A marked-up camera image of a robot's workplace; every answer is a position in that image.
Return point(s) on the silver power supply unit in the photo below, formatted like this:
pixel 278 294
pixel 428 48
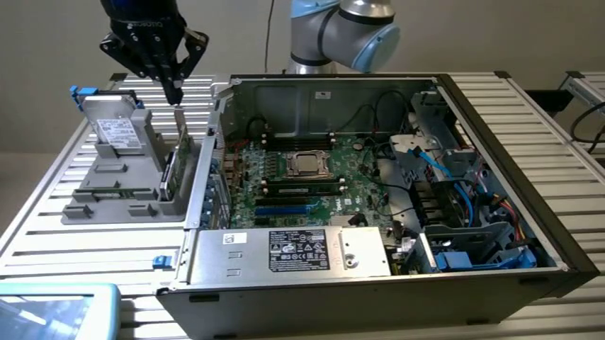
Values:
pixel 289 253

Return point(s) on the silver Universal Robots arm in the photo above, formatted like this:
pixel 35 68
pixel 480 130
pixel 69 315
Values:
pixel 341 32

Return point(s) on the blue plastic drive bracket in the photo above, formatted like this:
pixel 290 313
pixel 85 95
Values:
pixel 453 262

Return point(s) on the silver CPU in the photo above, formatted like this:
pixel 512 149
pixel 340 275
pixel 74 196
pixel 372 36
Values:
pixel 308 163

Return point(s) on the grey plastic parts rack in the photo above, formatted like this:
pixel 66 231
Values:
pixel 123 170

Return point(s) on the teal framed teach pendant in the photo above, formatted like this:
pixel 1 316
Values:
pixel 57 311

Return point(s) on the blue disk carrier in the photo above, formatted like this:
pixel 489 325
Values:
pixel 78 92

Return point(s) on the silver hard disk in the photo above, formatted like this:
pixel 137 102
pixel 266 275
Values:
pixel 115 127

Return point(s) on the blue plastic case latch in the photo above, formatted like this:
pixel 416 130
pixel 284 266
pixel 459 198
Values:
pixel 161 261

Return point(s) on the silver chipset heat sink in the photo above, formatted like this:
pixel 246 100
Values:
pixel 348 221

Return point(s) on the white sticker on case wall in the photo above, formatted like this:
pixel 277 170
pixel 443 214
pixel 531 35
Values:
pixel 322 94

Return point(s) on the green RAM stick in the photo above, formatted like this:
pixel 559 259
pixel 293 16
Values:
pixel 118 193

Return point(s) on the black RAM slot bank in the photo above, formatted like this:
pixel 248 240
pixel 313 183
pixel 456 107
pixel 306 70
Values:
pixel 298 141

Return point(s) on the CPU socket with metal frame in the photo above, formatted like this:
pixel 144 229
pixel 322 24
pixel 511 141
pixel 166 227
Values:
pixel 308 164

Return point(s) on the green motherboard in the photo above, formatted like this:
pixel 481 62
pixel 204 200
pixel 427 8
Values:
pixel 351 156

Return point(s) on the neighbouring aluminium slat table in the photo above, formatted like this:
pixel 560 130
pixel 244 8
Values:
pixel 587 83

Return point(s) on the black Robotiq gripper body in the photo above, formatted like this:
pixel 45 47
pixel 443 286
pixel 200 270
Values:
pixel 142 33

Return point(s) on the black open PC case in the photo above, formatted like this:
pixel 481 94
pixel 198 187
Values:
pixel 360 304

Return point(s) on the metal disk bay cage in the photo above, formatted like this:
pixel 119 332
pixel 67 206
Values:
pixel 425 141

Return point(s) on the long black expansion slot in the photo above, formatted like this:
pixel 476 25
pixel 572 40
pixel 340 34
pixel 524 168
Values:
pixel 281 201

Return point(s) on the blue expansion slot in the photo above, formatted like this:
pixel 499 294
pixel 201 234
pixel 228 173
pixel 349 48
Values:
pixel 281 210

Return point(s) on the short black expansion slot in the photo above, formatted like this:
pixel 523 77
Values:
pixel 274 220

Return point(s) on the black RAM stick with label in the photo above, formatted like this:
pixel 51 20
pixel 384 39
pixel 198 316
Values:
pixel 302 189

